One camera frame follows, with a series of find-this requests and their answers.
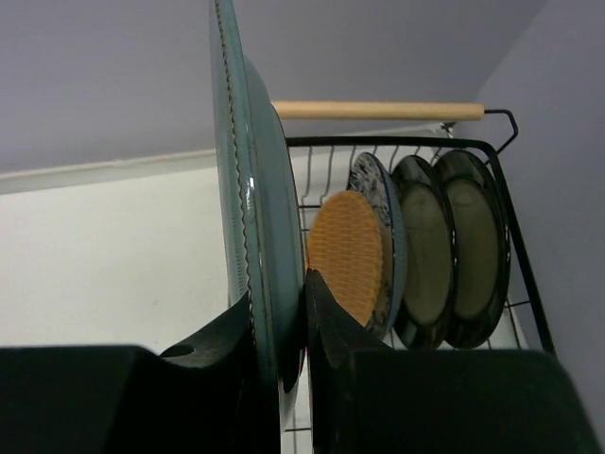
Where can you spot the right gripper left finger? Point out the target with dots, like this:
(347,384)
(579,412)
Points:
(195,397)

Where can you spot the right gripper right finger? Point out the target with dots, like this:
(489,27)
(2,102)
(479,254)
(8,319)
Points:
(449,402)

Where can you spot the dark rimmed plate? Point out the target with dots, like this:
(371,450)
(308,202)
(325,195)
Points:
(483,238)
(432,255)

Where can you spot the orange woven plate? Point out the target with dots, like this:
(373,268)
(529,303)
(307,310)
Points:
(345,245)

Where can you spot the teal ceramic plate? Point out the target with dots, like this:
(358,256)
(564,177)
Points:
(261,226)

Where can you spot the blue floral plate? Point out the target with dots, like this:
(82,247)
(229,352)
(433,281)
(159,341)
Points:
(369,178)

